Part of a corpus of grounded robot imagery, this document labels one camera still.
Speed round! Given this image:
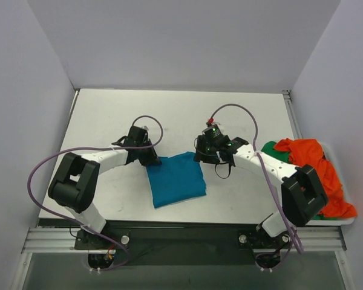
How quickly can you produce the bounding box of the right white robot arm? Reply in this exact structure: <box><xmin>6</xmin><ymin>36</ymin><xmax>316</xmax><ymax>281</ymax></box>
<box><xmin>194</xmin><ymin>124</ymin><xmax>329</xmax><ymax>247</ymax></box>

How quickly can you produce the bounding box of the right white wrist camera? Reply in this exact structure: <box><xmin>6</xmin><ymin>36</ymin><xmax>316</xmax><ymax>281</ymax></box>
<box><xmin>206</xmin><ymin>118</ymin><xmax>221</xmax><ymax>127</ymax></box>

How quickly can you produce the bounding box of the white laundry bin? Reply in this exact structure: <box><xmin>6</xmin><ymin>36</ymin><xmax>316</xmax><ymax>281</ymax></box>
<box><xmin>307</xmin><ymin>141</ymin><xmax>355</xmax><ymax>227</ymax></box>

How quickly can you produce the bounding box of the blue t-shirt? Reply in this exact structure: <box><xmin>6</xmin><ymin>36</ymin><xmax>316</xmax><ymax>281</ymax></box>
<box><xmin>146</xmin><ymin>152</ymin><xmax>206</xmax><ymax>208</ymax></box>

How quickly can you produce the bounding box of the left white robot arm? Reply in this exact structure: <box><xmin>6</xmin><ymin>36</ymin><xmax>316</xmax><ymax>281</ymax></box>
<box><xmin>48</xmin><ymin>126</ymin><xmax>162</xmax><ymax>249</ymax></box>

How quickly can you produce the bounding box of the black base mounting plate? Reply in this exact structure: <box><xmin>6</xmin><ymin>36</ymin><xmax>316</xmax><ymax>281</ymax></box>
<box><xmin>74</xmin><ymin>221</ymin><xmax>291</xmax><ymax>268</ymax></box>

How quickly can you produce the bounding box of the green t-shirt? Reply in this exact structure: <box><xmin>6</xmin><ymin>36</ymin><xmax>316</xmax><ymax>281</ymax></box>
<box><xmin>261</xmin><ymin>141</ymin><xmax>292</xmax><ymax>164</ymax></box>

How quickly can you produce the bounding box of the orange t-shirt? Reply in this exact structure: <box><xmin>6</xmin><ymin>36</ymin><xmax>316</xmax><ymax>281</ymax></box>
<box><xmin>274</xmin><ymin>138</ymin><xmax>358</xmax><ymax>219</ymax></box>

